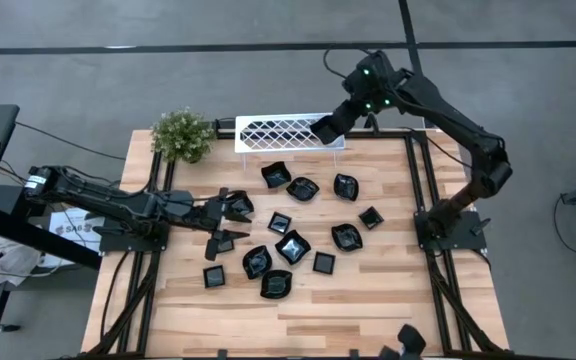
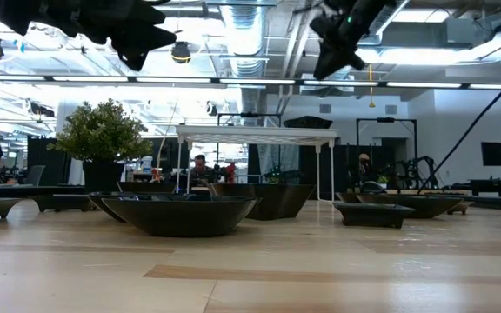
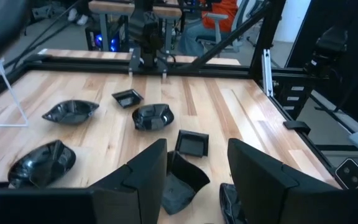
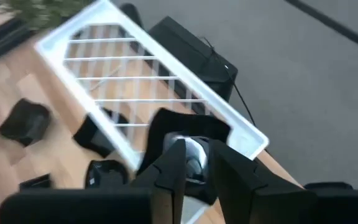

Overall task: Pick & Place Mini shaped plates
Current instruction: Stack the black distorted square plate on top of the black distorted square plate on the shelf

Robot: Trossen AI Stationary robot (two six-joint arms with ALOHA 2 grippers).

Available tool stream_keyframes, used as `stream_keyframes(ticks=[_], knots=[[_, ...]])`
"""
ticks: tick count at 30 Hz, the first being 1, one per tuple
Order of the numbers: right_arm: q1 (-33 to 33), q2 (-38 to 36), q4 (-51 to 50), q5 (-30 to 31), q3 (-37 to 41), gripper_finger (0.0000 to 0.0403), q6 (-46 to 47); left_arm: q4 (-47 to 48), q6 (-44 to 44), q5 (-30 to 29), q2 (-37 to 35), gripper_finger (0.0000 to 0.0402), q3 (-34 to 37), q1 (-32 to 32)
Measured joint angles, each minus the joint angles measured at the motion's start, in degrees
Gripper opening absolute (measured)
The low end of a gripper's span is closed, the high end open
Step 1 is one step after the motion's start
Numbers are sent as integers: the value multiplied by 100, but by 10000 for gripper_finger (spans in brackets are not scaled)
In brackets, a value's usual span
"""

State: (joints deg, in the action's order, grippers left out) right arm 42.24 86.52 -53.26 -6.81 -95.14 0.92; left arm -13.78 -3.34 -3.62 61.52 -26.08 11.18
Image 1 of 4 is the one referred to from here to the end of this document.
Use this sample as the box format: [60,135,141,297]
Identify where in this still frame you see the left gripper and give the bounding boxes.
[187,187,253,262]

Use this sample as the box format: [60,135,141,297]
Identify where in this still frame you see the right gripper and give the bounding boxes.
[327,98,367,137]

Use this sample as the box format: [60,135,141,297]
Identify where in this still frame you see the black scalloped round plate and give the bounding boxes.
[332,172,360,202]
[241,244,274,281]
[330,222,364,253]
[285,176,321,203]
[259,269,294,300]

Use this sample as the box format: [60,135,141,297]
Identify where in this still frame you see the artificial green potted plant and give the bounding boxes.
[150,107,218,165]

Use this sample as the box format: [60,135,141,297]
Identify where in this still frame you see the black clamp lever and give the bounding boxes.
[469,216,493,237]
[91,223,120,238]

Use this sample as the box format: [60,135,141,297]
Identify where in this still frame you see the white printed cardboard box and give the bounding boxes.
[35,207,107,271]

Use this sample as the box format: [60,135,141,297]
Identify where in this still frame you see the white plastic bag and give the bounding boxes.
[0,234,44,290]

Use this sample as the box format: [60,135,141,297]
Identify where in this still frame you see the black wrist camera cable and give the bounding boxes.
[322,46,372,81]

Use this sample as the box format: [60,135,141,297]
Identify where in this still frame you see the white wire shelf rack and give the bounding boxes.
[234,112,348,169]

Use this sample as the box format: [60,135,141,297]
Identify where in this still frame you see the black floor cable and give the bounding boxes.
[15,121,127,162]

